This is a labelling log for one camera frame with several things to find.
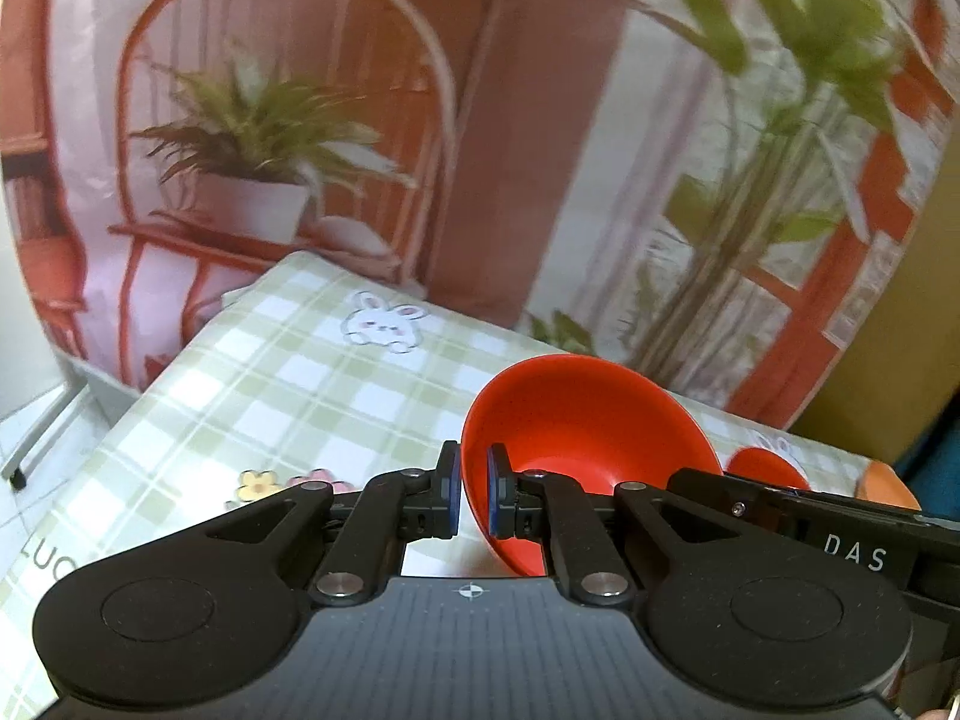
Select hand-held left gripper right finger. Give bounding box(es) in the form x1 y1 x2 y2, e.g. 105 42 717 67
485 443 722 606

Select large red bowl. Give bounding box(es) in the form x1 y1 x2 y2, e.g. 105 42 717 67
461 354 725 579

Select white metal frame leg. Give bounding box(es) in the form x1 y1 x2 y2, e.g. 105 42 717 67
10 379 100 486

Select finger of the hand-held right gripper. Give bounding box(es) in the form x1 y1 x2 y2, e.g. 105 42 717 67
666 468 797 539

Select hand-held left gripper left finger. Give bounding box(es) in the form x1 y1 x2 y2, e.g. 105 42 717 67
206 441 463 608

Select printed plant backdrop cloth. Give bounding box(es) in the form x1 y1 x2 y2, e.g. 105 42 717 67
0 0 955 430

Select green checked bunny tablecloth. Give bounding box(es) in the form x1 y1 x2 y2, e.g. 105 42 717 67
0 250 901 715

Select small red bowl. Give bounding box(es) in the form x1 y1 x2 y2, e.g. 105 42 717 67
726 447 812 494

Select orange bowl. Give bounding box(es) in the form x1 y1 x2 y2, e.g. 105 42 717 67
857 460 923 512

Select teal curtain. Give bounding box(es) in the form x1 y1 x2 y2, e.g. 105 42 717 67
898 420 960 502

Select brown wooden board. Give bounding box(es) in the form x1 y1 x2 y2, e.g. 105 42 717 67
793 127 960 467

